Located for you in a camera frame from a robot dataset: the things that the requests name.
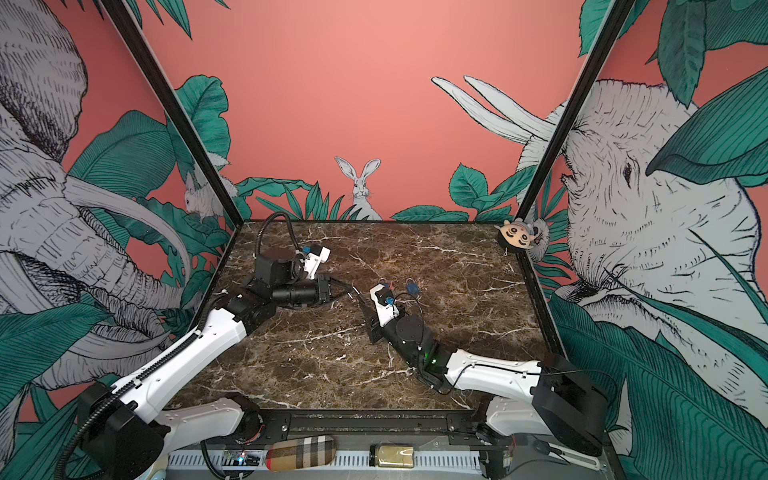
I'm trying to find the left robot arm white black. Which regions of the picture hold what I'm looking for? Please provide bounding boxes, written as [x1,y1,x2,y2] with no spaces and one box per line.
[53,242,352,479]

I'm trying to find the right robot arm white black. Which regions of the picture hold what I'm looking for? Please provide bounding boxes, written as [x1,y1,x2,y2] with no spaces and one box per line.
[358,298,609,457]

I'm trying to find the gold rectangular box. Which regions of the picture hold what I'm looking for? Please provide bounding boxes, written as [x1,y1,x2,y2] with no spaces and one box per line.
[369,444,415,469]

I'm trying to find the plaid cylindrical case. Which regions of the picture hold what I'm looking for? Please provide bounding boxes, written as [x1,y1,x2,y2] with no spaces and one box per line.
[265,435,336,472]

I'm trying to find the cartoon face sticker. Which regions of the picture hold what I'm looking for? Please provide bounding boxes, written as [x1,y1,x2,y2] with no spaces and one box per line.
[497,220,539,250]

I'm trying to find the small circuit board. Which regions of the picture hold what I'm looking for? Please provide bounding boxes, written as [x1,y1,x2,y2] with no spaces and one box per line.
[223,451,261,467]

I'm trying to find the white black tool at right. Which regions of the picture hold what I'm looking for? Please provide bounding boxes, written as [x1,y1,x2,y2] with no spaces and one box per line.
[533,439,603,471]

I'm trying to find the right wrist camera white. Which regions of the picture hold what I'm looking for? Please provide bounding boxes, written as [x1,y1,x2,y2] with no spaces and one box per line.
[369,283,400,328]

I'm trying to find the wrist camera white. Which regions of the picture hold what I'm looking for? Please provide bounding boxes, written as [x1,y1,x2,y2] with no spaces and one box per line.
[301,244,330,280]
[369,283,400,328]

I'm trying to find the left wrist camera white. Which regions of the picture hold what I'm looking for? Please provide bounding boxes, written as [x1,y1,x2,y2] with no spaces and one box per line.
[301,244,330,280]

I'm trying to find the black front rail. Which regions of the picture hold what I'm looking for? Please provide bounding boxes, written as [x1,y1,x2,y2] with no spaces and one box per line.
[203,403,606,455]

